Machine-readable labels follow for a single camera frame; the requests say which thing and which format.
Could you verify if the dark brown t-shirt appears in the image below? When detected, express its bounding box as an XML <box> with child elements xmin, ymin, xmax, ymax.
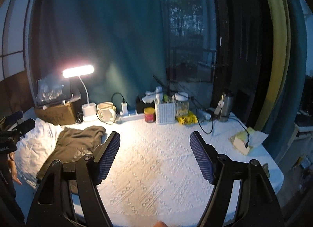
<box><xmin>36</xmin><ymin>126</ymin><xmax>106</xmax><ymax>183</ymax></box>

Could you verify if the person's left hand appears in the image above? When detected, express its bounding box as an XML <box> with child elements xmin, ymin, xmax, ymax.
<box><xmin>8</xmin><ymin>152</ymin><xmax>22</xmax><ymax>185</ymax></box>

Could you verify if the person's right hand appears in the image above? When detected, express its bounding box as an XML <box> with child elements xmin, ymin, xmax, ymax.
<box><xmin>153</xmin><ymin>221</ymin><xmax>168</xmax><ymax>227</ymax></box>

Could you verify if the white t-shirt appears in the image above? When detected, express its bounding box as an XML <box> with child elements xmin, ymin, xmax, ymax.
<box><xmin>14</xmin><ymin>118</ymin><xmax>64</xmax><ymax>189</ymax></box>

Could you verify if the green toy figurine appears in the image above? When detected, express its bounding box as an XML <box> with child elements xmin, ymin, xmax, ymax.
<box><xmin>262</xmin><ymin>163</ymin><xmax>270</xmax><ymax>178</ymax></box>

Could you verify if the tissue pack box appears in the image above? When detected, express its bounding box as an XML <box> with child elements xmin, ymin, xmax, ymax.
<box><xmin>229</xmin><ymin>127</ymin><xmax>268</xmax><ymax>155</ymax></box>

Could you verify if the cardboard box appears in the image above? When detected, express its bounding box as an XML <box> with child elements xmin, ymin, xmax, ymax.
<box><xmin>34</xmin><ymin>103</ymin><xmax>76</xmax><ymax>125</ymax></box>

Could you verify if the tablet screen with plastic bag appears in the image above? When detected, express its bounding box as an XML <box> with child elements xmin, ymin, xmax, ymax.
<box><xmin>35</xmin><ymin>74</ymin><xmax>81</xmax><ymax>107</ymax></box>

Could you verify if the white desk lamp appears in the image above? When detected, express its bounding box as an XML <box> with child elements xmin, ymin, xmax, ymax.
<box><xmin>62</xmin><ymin>65</ymin><xmax>97</xmax><ymax>123</ymax></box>

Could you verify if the steel tumbler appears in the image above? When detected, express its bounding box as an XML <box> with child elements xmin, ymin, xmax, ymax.
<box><xmin>214</xmin><ymin>92</ymin><xmax>233</xmax><ymax>123</ymax></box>

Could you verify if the white cartoon mug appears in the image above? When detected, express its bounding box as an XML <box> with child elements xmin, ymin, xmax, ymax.
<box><xmin>97</xmin><ymin>101</ymin><xmax>117</xmax><ymax>123</ymax></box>

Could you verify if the yellow snack packet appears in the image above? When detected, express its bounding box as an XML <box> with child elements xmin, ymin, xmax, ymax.
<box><xmin>177</xmin><ymin>111</ymin><xmax>198</xmax><ymax>125</ymax></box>

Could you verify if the white power strip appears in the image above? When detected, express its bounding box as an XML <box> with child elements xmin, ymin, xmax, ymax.
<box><xmin>119</xmin><ymin>110</ymin><xmax>144</xmax><ymax>122</ymax></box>

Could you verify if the white usb charger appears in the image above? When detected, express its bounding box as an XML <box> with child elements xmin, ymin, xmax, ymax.
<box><xmin>121</xmin><ymin>100</ymin><xmax>128</xmax><ymax>116</ymax></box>

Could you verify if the glass jar white lid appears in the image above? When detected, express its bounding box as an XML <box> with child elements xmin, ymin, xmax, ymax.
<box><xmin>175</xmin><ymin>92</ymin><xmax>189</xmax><ymax>118</ymax></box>

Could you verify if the white perforated plastic basket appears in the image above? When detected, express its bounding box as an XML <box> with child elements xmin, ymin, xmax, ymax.
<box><xmin>154</xmin><ymin>100</ymin><xmax>175</xmax><ymax>125</ymax></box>

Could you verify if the black power adapter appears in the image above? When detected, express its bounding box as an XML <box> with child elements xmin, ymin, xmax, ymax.
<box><xmin>136</xmin><ymin>95</ymin><xmax>154</xmax><ymax>114</ymax></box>

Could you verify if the red can yellow lid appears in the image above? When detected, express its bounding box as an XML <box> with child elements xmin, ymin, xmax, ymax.
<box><xmin>144</xmin><ymin>107</ymin><xmax>156</xmax><ymax>123</ymax></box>

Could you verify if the white crumpled tissue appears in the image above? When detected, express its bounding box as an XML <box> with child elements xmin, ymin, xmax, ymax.
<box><xmin>141</xmin><ymin>86</ymin><xmax>163</xmax><ymax>104</ymax></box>

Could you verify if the yellow green curtain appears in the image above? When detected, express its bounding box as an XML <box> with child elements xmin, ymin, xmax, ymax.
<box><xmin>255</xmin><ymin>0</ymin><xmax>291</xmax><ymax>131</ymax></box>

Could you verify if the black cable over mug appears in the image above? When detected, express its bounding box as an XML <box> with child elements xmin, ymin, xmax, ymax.
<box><xmin>95</xmin><ymin>103</ymin><xmax>118</xmax><ymax>125</ymax></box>

